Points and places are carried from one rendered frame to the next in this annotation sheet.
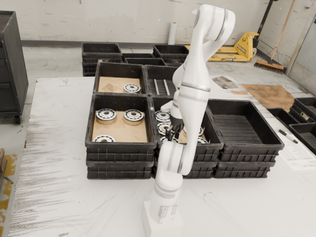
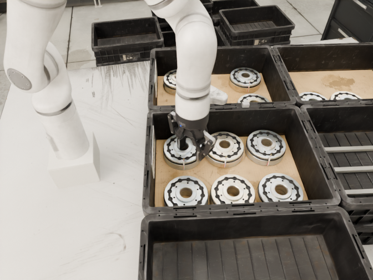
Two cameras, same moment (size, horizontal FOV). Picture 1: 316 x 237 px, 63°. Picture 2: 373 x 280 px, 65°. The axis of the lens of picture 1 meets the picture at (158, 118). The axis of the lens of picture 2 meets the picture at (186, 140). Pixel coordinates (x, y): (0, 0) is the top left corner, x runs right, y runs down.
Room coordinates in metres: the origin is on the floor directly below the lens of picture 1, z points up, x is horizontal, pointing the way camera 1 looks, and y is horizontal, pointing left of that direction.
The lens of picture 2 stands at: (1.02, -0.57, 1.45)
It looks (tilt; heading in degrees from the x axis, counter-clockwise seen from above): 48 degrees down; 99
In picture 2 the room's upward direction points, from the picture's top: straight up
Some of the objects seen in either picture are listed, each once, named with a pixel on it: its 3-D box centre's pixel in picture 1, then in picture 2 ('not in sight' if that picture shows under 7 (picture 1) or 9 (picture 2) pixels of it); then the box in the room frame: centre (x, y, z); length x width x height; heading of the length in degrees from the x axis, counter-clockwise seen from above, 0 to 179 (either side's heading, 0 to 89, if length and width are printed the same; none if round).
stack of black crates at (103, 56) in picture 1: (101, 67); not in sight; (2.62, 0.70, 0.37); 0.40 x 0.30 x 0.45; 111
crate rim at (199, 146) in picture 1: (182, 120); (231, 154); (1.06, -0.12, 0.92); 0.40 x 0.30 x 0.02; 12
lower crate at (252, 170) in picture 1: (230, 145); not in sight; (1.12, -0.42, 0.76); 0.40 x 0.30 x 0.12; 12
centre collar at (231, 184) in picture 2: not in sight; (232, 191); (1.07, -0.19, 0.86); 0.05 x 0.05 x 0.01
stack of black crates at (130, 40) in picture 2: not in sight; (131, 64); (0.42, 0.98, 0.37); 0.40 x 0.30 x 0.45; 21
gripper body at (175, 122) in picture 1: (177, 121); (191, 121); (0.96, -0.09, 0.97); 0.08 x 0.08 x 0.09
